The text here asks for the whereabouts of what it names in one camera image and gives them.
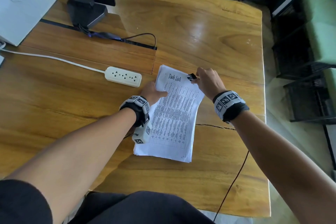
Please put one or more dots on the person's left forearm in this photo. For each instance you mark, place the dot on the person's left forearm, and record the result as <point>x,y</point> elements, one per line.
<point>78,153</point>

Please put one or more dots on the white power strip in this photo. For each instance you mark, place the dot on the white power strip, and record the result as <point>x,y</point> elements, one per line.
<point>123,76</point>

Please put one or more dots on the white extension socket block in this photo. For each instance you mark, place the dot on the white extension socket block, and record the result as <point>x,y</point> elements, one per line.
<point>2,45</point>

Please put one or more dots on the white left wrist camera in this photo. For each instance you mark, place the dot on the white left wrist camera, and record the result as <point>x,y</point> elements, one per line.
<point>141,134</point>

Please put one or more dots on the pile of printed papers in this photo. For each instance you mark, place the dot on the pile of printed papers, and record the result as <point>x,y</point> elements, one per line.
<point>173,121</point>

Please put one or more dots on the person's black shirt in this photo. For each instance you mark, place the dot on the person's black shirt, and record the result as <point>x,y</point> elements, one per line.
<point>131,208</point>

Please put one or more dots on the right wristband with markers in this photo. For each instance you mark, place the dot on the right wristband with markers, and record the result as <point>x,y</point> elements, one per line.
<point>229,105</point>

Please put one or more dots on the person's left hand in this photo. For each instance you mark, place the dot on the person's left hand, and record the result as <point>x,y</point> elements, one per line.
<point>151,92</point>

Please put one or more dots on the row of green cushioned stools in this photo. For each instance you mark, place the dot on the row of green cushioned stools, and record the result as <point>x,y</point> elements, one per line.
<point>323,42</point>

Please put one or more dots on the person's right hand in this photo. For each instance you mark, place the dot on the person's right hand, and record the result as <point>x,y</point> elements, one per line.
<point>210,83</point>

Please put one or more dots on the wristband with markers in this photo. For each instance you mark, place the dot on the wristband with markers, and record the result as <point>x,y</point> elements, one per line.
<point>229,105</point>
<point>136,105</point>

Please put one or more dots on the person's right forearm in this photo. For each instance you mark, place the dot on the person's right forearm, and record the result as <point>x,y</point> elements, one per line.
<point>288,168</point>

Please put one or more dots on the black binder clip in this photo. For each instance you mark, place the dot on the black binder clip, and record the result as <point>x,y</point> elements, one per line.
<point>192,76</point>

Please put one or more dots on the left wristband with markers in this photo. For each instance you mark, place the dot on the left wristband with markers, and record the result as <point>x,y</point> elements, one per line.
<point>136,105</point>

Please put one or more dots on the large white box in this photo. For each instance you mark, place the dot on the large white box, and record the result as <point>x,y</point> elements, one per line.
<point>23,8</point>

